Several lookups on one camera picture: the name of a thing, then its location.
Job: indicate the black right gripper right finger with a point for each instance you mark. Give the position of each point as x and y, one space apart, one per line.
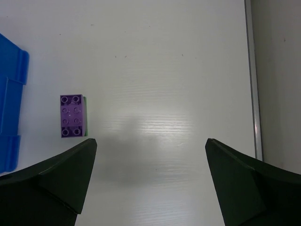
251 192

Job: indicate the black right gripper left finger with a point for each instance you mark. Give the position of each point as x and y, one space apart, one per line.
51 192

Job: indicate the purple rectangular lego brick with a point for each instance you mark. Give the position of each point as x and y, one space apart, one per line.
73 121

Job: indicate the blue divided plastic bin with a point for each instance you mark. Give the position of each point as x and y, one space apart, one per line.
13 76

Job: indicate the aluminium table edge rail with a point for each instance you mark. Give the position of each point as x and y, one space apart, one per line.
253 82

